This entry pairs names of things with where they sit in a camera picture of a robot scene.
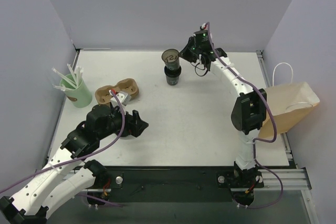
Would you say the dark paper coffee cup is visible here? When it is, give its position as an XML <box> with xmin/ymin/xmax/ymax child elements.
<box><xmin>161</xmin><ymin>49</ymin><xmax>182</xmax><ymax>73</ymax></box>

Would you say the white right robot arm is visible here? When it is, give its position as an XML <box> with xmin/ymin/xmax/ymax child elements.
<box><xmin>179</xmin><ymin>25</ymin><xmax>268</xmax><ymax>186</ymax></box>

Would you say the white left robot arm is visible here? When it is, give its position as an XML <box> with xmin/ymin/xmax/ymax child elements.
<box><xmin>1</xmin><ymin>105</ymin><xmax>149</xmax><ymax>223</ymax></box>

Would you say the stack of black cup lids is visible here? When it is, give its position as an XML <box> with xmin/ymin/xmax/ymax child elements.
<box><xmin>119</xmin><ymin>133</ymin><xmax>131</xmax><ymax>139</ymax></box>

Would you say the stack of dark paper cups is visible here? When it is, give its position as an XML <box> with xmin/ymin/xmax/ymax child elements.
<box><xmin>164</xmin><ymin>66</ymin><xmax>182</xmax><ymax>86</ymax></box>

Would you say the brown pulp cup carrier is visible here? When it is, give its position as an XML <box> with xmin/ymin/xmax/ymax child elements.
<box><xmin>94</xmin><ymin>78</ymin><xmax>140</xmax><ymax>105</ymax></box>

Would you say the green straw holder cup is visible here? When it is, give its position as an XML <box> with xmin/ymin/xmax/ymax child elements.
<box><xmin>60</xmin><ymin>78</ymin><xmax>92</xmax><ymax>108</ymax></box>

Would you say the white wrapped straw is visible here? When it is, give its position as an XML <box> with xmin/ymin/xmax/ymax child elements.
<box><xmin>53</xmin><ymin>85</ymin><xmax>66</xmax><ymax>92</ymax></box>
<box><xmin>75</xmin><ymin>66</ymin><xmax>83</xmax><ymax>88</ymax></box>
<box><xmin>52</xmin><ymin>67</ymin><xmax>77</xmax><ymax>88</ymax></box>
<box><xmin>67</xmin><ymin>64</ymin><xmax>78</xmax><ymax>87</ymax></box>

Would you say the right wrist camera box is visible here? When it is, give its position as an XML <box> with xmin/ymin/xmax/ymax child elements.
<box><xmin>200</xmin><ymin>22</ymin><xmax>209</xmax><ymax>31</ymax></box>

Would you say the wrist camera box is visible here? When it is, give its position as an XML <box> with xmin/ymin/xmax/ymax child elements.
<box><xmin>109</xmin><ymin>89</ymin><xmax>131</xmax><ymax>106</ymax></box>
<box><xmin>200</xmin><ymin>22</ymin><xmax>209</xmax><ymax>31</ymax></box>

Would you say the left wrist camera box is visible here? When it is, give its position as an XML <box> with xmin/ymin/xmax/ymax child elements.
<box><xmin>109</xmin><ymin>89</ymin><xmax>131</xmax><ymax>106</ymax></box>

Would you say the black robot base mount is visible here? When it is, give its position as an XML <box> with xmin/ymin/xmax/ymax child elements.
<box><xmin>88</xmin><ymin>166</ymin><xmax>264</xmax><ymax>205</ymax></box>

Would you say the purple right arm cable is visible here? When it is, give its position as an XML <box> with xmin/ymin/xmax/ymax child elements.
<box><xmin>204</xmin><ymin>21</ymin><xmax>284</xmax><ymax>209</ymax></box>

